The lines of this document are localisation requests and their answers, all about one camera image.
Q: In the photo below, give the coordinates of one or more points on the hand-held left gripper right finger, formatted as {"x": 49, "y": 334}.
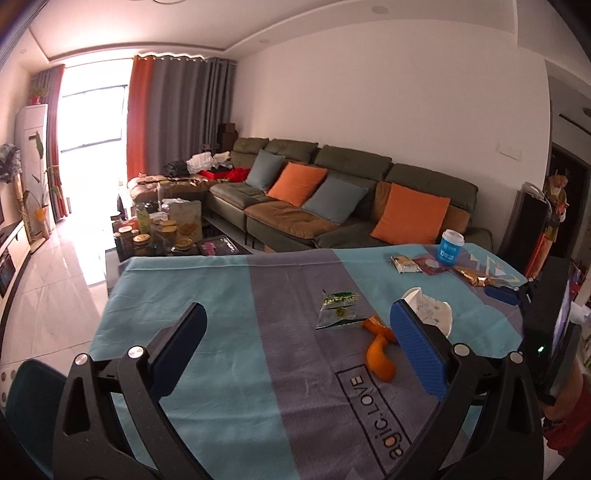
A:
{"x": 415, "y": 350}

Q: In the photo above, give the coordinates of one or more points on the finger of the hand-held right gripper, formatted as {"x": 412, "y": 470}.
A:
{"x": 501, "y": 295}

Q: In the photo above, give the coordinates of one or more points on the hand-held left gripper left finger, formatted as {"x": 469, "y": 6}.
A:
{"x": 180, "y": 344}

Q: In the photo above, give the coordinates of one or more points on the crushed dotted paper cup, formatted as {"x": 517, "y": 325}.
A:
{"x": 434, "y": 314}

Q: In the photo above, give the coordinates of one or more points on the person's right forearm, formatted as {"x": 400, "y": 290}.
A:
{"x": 571, "y": 390}

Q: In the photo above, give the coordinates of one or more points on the gold patterned wrapper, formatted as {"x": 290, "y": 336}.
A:
{"x": 475, "y": 276}

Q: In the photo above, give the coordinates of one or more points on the long orange peel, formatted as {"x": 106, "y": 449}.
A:
{"x": 381, "y": 362}

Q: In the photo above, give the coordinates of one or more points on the small orange peel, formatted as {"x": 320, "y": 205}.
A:
{"x": 376, "y": 328}

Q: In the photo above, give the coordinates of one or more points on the blue cup with white lid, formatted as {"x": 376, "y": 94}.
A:
{"x": 450, "y": 251}

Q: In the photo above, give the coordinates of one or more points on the red snack packet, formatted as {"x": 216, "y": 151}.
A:
{"x": 431, "y": 265}

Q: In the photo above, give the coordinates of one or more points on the green snack wrapper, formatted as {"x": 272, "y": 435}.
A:
{"x": 339, "y": 309}

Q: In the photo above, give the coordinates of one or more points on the white and gold snack packet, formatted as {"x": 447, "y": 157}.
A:
{"x": 404, "y": 264}

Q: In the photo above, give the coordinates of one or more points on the coffee table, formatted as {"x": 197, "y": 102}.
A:
{"x": 115, "y": 267}

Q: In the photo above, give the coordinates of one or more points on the cluster of glass jars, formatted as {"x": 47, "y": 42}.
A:
{"x": 141, "y": 242}

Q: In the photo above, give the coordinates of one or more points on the orange cushion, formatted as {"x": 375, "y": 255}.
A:
{"x": 295, "y": 184}
{"x": 411, "y": 214}

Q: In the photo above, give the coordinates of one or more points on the large pale snack bag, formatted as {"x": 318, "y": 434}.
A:
{"x": 187, "y": 219}

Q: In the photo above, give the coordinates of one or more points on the blue plastic chair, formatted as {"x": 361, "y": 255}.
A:
{"x": 32, "y": 406}

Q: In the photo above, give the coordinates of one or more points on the blue-grey cushion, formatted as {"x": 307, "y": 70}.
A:
{"x": 334, "y": 201}
{"x": 264, "y": 170}

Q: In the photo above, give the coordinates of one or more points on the dark bag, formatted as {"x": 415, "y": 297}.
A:
{"x": 176, "y": 168}

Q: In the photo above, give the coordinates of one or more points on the red cloth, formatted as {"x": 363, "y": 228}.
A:
{"x": 231, "y": 175}

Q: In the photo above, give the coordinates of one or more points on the pile of white clothes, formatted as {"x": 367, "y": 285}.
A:
{"x": 207, "y": 160}

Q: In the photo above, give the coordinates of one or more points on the tall leafy plant in vase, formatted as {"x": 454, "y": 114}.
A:
{"x": 40, "y": 217}

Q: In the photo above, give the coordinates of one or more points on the white TV cabinet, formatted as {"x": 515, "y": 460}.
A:
{"x": 11, "y": 258}

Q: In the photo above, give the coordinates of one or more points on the green and brown sofa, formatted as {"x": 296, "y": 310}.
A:
{"x": 351, "y": 159}

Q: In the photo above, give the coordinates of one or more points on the brown stacked boxes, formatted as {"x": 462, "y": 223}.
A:
{"x": 227, "y": 134}

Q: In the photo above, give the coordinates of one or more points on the orange and grey curtain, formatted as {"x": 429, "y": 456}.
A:
{"x": 180, "y": 110}

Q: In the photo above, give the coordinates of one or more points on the red and grey striped curtain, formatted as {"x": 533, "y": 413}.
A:
{"x": 53, "y": 138}

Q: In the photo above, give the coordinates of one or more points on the large window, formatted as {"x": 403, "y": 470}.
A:
{"x": 92, "y": 115}

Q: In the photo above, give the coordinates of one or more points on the covered standing fan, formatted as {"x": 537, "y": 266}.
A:
{"x": 8, "y": 161}

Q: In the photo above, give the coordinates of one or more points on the white standing air conditioner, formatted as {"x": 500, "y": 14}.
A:
{"x": 27, "y": 138}

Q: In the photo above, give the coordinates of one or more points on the small potted plant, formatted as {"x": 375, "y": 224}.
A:
{"x": 38, "y": 96}

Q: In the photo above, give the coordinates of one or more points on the white wall switch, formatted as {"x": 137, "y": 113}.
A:
{"x": 509, "y": 152}

